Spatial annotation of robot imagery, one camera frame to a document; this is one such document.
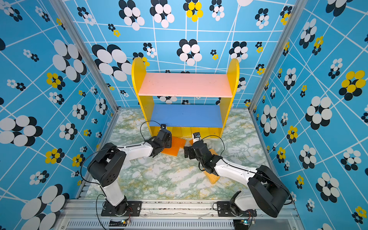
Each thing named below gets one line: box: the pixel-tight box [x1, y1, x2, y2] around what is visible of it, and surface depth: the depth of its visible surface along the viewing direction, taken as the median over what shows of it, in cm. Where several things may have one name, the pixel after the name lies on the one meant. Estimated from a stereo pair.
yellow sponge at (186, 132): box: [180, 126, 193, 138], surface depth 104 cm
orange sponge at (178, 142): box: [171, 136, 187, 149], surface depth 99 cm
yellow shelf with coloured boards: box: [131, 57, 240, 139], surface depth 80 cm
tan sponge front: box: [204, 170, 220, 185], surface depth 84 cm
